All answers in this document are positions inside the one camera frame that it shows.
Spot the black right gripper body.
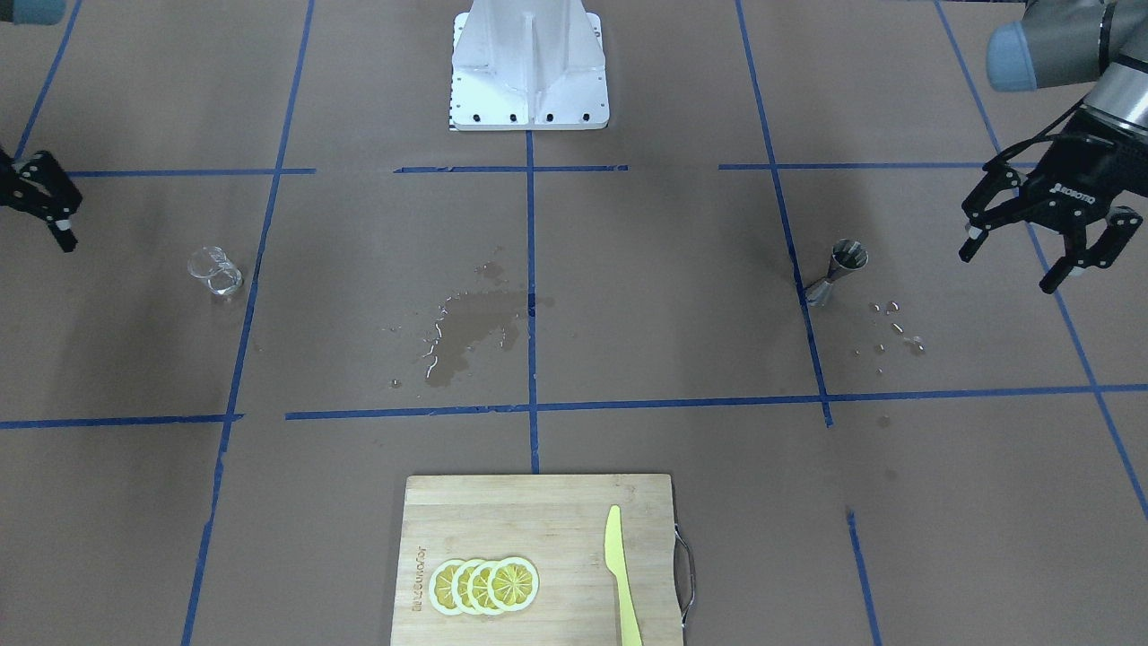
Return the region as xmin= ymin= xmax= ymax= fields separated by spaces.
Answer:
xmin=0 ymin=150 xmax=22 ymax=210

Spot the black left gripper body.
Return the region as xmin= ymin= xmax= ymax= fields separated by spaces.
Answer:
xmin=1022 ymin=108 xmax=1147 ymax=234

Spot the steel jigger cup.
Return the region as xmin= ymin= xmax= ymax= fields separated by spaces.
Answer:
xmin=804 ymin=239 xmax=869 ymax=308

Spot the clear glass measuring cup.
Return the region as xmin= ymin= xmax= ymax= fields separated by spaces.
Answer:
xmin=186 ymin=246 xmax=245 ymax=297

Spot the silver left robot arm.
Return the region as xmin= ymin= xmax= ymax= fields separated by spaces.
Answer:
xmin=959 ymin=1 xmax=1147 ymax=293

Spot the yellow plastic knife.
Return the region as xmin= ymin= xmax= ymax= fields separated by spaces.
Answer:
xmin=604 ymin=504 xmax=643 ymax=645

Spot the bamboo cutting board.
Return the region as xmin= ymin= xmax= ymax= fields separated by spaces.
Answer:
xmin=389 ymin=474 xmax=684 ymax=645

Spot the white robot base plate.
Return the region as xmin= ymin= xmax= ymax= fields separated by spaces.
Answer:
xmin=448 ymin=1 xmax=611 ymax=131

